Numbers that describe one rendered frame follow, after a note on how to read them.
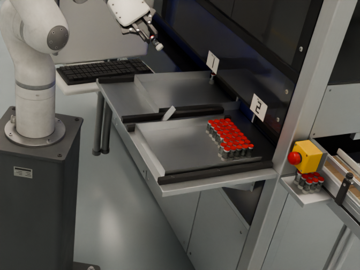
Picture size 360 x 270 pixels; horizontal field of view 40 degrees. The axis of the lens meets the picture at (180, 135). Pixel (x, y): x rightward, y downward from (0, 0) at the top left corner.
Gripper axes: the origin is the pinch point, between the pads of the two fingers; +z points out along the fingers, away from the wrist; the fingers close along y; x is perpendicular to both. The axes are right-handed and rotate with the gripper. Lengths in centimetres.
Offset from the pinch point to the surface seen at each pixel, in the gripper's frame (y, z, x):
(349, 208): -16, 76, -8
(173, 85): -9, 4, -51
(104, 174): 32, -1, -148
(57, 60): 21, -39, -66
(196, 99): -11, 15, -46
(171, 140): 10.2, 25.9, -24.5
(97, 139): 24, -14, -121
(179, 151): 11.3, 30.9, -20.6
